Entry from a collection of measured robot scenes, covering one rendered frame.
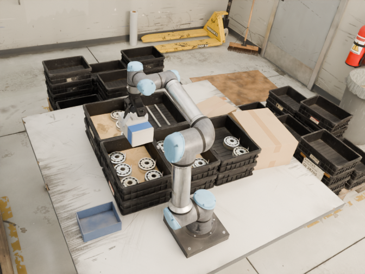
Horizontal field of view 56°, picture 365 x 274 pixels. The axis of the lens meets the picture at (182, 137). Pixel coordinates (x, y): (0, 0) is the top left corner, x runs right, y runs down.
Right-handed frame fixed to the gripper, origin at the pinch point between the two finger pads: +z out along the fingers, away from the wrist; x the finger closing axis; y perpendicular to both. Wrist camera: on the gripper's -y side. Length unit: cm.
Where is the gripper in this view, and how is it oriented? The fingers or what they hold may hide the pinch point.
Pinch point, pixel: (135, 124)
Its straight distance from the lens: 188.2
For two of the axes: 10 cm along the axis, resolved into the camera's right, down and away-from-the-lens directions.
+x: -8.6, 2.4, -4.5
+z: -1.1, 7.7, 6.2
